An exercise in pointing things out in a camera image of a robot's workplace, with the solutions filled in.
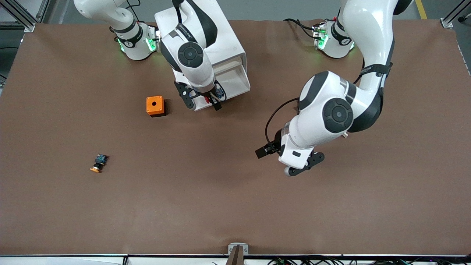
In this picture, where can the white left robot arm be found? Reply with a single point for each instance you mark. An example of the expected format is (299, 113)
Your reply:
(368, 36)

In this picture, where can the paper table cover sheet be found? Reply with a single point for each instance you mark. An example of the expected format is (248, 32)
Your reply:
(235, 202)

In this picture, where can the yellow push button switch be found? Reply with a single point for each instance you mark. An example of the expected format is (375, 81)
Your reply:
(98, 163)

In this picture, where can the aluminium frame profile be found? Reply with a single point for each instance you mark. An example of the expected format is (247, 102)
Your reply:
(450, 18)
(27, 18)

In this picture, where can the white plastic drawer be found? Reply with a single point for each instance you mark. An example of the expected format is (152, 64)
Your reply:
(235, 79)
(230, 65)

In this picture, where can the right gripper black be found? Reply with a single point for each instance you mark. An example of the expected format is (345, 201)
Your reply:
(208, 95)

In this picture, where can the white drawer cabinet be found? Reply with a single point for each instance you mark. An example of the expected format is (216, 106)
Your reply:
(224, 33)

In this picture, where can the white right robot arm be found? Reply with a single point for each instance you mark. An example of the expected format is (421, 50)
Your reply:
(191, 55)

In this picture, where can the orange button enclosure box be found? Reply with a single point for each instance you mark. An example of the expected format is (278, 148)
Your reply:
(154, 105)

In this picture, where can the red push button switch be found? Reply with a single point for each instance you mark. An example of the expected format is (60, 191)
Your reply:
(220, 92)

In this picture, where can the grey metal mount bracket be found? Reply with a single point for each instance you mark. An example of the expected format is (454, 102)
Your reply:
(238, 250)

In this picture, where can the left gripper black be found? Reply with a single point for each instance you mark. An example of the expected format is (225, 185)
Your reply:
(274, 146)

